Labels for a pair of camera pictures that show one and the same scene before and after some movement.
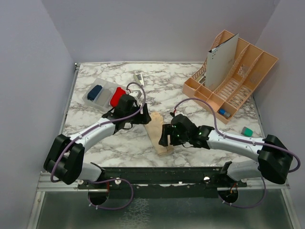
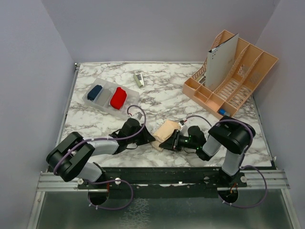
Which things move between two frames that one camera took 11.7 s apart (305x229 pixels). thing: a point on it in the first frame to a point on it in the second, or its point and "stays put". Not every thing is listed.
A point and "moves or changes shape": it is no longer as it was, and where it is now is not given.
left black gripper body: x=134 y=120 to x=135 y=139
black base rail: x=162 y=179 stays put
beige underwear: x=154 y=130 moves or changes shape
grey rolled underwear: x=104 y=98 stays put
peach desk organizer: x=251 y=66 stays put
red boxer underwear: x=118 y=92 stays put
